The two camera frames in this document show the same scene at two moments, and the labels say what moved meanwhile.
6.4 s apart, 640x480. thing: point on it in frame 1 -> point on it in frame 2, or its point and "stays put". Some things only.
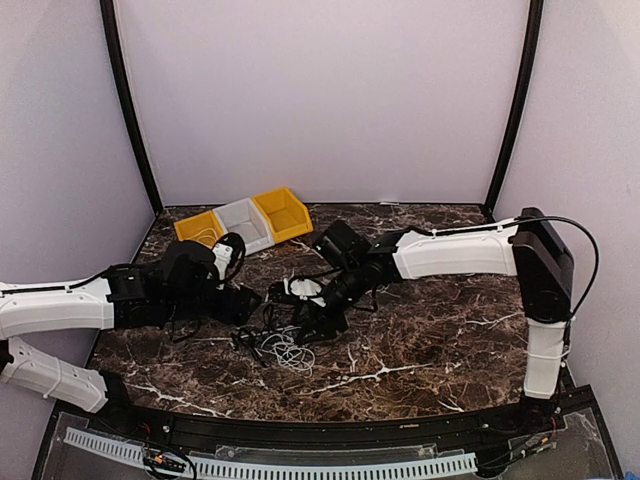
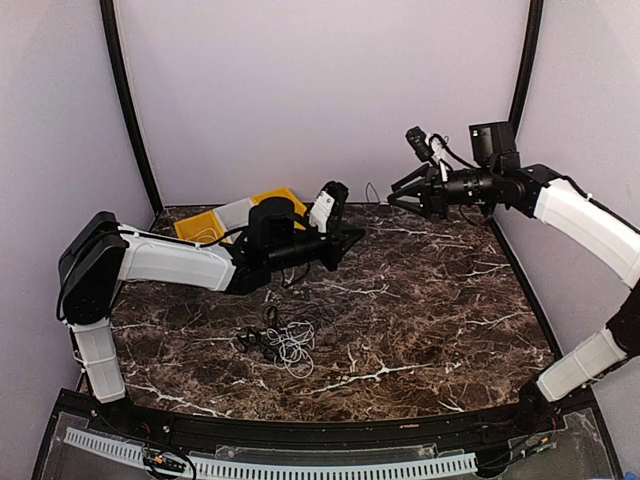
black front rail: [560, 407] stays put
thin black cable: [264, 344] -> [369, 183]
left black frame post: [113, 45] stays put
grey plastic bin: [244, 218] stays put
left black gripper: [236, 310] -> [338, 244]
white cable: [204, 236] stays put
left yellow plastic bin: [204, 228] stays put
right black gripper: [321, 320] -> [435, 188]
